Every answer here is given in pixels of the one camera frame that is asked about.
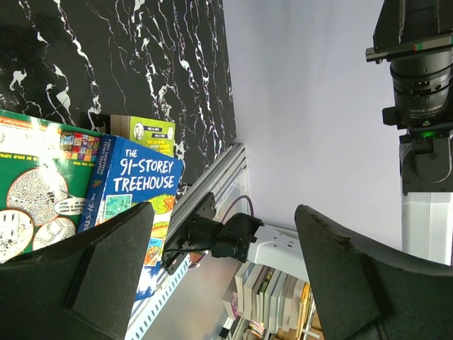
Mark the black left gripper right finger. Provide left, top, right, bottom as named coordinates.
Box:
left=294, top=205, right=452, bottom=339

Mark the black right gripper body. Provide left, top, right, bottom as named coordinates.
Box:
left=365, top=0, right=452, bottom=64

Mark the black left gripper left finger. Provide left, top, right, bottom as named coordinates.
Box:
left=1, top=203, right=154, bottom=339

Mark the blue 91-storey treehouse book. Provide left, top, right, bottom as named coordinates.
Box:
left=77, top=135, right=183, bottom=301

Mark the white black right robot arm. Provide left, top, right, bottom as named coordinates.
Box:
left=366, top=1, right=452, bottom=265

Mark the stack of background books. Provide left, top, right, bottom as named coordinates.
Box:
left=217, top=262, right=324, bottom=339

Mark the lime green treehouse book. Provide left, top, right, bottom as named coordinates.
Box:
left=110, top=115, right=176, bottom=157

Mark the slotted grey cable duct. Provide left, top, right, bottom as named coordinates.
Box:
left=125, top=254, right=190, bottom=340

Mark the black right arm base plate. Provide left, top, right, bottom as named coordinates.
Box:
left=161, top=192, right=217, bottom=275

